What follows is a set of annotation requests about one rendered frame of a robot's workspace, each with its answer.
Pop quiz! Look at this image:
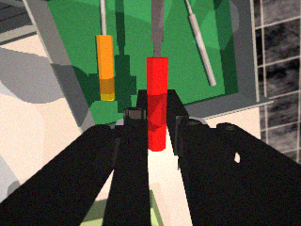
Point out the orange cylinder with yellow end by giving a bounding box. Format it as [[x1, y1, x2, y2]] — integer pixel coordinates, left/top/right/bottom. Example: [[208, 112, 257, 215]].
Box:
[[97, 0, 115, 101]]

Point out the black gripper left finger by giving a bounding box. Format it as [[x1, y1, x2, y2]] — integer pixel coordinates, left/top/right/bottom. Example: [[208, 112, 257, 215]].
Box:
[[0, 89, 152, 226]]

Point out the grey tool chest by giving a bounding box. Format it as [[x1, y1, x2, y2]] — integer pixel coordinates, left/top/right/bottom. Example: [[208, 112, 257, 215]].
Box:
[[0, 0, 274, 134]]

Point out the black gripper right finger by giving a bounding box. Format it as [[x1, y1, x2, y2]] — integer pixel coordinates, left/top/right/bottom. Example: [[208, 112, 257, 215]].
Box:
[[166, 89, 301, 226]]

